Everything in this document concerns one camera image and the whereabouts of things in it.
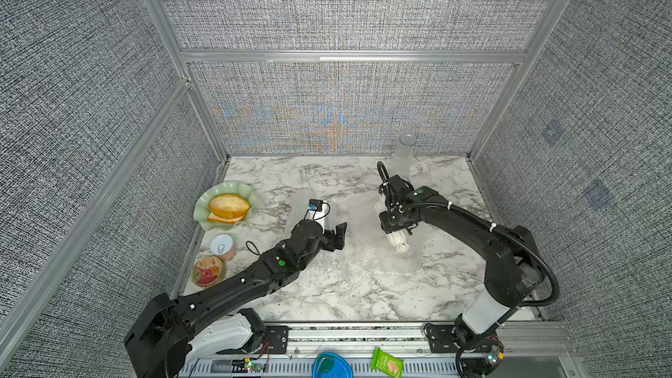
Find white ribbed ceramic vase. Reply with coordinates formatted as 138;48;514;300
374;198;411;254

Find clear glass vase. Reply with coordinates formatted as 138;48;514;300
391;134;418;180

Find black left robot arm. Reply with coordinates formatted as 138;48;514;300
124;220;348;377

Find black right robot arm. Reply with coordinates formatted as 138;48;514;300
376;162;560;373

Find white round lid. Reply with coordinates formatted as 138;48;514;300
210;234;236;261

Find bread roll sandwich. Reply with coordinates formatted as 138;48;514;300
208;194;251;225

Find green scalloped glass plate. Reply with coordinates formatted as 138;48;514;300
194;181;260;231

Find blue plastic container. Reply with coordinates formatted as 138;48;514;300
311;352;354;378

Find round food cup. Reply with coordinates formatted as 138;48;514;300
191;255;226;288

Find green snack packet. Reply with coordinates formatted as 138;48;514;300
370;348;404;378

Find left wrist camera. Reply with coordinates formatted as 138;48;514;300
304;199;331;226

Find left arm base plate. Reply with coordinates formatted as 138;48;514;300
217;325;289;356

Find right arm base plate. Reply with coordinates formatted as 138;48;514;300
422;323;504;359

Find aluminium front rail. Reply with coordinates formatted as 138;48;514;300
175;321;589;377

